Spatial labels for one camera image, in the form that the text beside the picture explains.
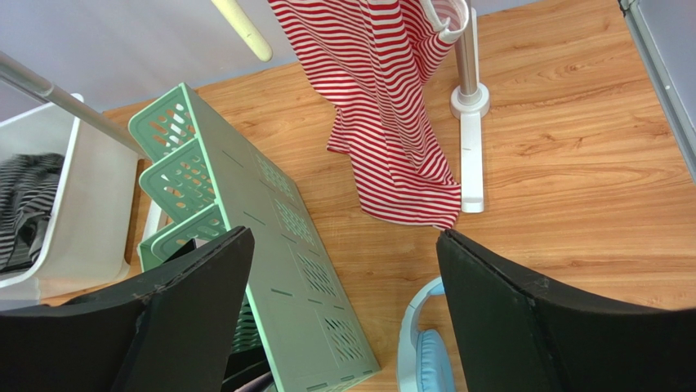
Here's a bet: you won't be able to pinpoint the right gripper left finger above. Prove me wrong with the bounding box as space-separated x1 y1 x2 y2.
1 227 255 391

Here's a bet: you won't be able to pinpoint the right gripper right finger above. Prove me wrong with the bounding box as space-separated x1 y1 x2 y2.
436 229 695 391

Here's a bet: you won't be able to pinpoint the left white rack foot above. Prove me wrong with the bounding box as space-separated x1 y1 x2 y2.
142 201 168 241

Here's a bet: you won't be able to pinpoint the blue headphones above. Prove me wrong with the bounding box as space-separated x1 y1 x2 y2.
396 277 456 392

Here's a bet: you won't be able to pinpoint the white plastic basket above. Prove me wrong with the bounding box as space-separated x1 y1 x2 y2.
1 104 138 310

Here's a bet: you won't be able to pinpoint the red white striped tank top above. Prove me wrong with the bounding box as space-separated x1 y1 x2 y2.
270 1 470 229

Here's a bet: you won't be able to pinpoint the green plastic file organizer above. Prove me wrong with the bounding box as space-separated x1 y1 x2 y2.
128 84 380 391

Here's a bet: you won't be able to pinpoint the cream wooden hanger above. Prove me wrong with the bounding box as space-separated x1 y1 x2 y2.
212 0 273 62

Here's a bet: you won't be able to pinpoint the left rack pole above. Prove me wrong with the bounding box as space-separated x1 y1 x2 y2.
1 51 145 158

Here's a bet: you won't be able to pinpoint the black white striped tank top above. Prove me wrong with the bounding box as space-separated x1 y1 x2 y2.
1 153 65 274

